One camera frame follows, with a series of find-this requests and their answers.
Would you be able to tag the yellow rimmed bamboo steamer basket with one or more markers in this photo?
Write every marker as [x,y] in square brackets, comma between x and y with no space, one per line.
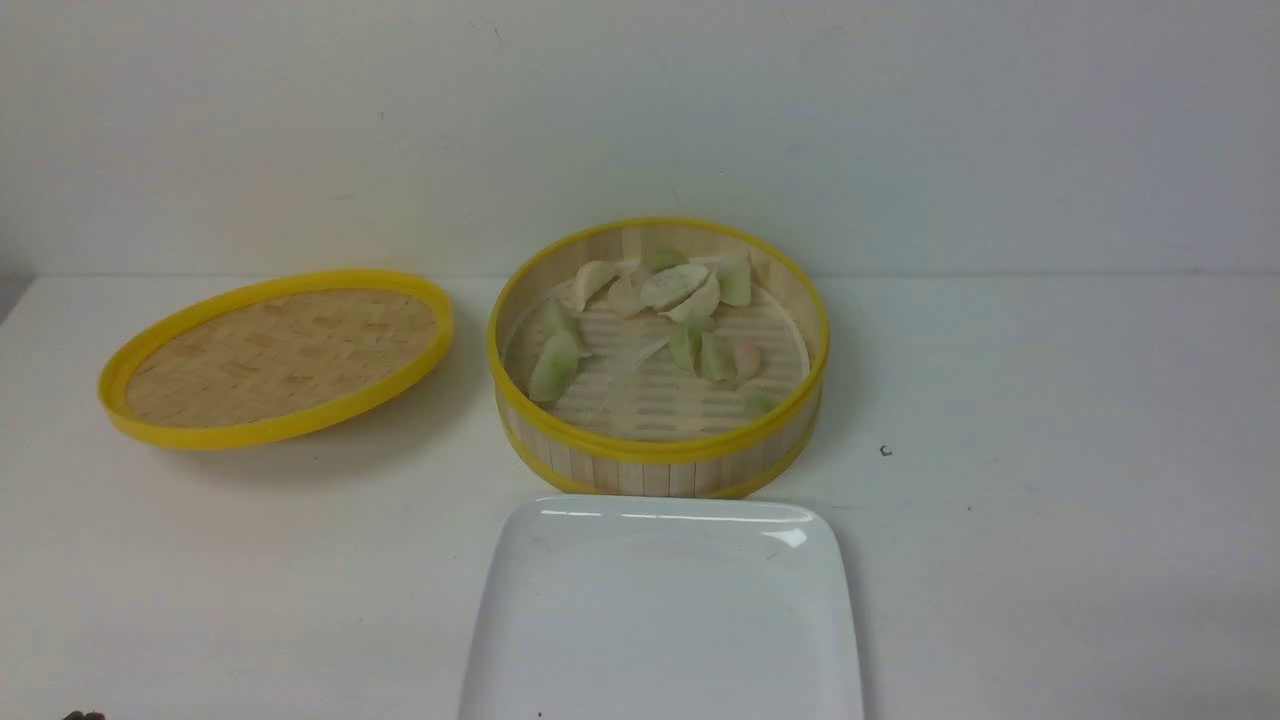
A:
[632,423]

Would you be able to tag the yellow rimmed bamboo steamer lid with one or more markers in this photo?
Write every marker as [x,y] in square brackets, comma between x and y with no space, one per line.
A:
[277,359]

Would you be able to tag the green dumpling top back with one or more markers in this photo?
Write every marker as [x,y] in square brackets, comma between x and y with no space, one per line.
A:
[658,260]

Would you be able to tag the pale green dumpling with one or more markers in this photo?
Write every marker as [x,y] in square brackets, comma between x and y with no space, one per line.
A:
[556,368]

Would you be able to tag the white square plate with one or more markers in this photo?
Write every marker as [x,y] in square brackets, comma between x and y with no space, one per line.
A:
[617,607]

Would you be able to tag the white dumpling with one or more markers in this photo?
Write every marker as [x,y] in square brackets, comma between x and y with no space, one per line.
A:
[591,279]
[682,293]

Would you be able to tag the pale pink dumpling back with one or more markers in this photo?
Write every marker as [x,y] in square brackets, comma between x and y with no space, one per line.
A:
[623,297]

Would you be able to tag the white dumpling back left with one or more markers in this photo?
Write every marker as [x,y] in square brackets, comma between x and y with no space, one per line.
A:
[591,279]

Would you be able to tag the green dumpling back right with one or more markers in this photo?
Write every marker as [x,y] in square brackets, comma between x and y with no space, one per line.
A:
[734,274]

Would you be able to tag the green dumpling centre left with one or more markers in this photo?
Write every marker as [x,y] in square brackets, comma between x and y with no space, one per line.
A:
[684,346]

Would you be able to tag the white dumpling centre back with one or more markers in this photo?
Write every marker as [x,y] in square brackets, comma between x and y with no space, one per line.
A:
[682,293]

